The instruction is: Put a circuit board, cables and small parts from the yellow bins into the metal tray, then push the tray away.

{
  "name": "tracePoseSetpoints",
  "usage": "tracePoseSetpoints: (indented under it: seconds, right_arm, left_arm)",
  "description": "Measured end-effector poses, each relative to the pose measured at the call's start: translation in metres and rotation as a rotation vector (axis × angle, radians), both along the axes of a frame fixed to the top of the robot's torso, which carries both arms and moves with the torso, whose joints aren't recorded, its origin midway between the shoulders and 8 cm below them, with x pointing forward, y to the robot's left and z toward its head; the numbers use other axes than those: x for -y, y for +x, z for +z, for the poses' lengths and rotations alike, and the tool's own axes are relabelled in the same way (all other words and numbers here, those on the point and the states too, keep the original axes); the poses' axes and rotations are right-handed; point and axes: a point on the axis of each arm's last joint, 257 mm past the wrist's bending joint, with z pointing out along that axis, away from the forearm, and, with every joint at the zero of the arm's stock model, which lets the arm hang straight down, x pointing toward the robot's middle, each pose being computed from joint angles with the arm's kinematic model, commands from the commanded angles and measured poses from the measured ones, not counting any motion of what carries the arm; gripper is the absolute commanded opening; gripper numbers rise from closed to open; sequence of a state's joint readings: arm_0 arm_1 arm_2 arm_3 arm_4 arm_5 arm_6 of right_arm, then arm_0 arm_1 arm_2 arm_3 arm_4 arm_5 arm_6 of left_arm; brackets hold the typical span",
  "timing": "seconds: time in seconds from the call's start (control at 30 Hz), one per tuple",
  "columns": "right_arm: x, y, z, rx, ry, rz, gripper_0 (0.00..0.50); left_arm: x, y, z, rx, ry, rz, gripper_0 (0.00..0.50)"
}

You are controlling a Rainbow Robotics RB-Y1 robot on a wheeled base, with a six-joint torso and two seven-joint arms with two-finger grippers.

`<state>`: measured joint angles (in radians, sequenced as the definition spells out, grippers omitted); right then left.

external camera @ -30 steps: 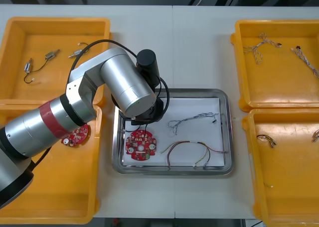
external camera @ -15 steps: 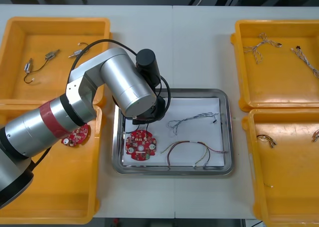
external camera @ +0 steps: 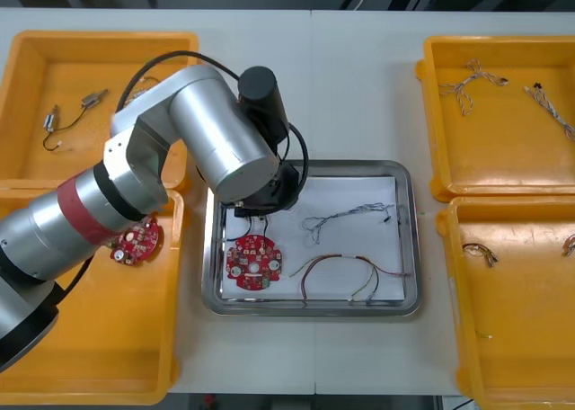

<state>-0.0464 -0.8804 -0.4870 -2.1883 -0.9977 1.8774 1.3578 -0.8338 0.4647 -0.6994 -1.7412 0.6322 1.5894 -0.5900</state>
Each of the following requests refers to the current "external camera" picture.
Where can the yellow-orange plastic bin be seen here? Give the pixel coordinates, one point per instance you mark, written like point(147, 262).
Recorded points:
point(516, 338)
point(112, 338)
point(45, 50)
point(494, 158)

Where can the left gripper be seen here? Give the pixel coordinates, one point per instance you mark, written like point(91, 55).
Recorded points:
point(280, 189)

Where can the steel tray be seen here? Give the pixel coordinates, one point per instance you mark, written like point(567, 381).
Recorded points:
point(415, 248)

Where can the white paper sheet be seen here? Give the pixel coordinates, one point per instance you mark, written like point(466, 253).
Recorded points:
point(341, 234)

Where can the group of metal solenoids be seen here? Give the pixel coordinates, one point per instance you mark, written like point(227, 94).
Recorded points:
point(50, 120)

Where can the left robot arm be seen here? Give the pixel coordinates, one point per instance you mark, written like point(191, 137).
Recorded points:
point(215, 127)

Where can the round red circuit board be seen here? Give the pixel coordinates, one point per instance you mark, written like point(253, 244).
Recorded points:
point(245, 261)
point(139, 241)

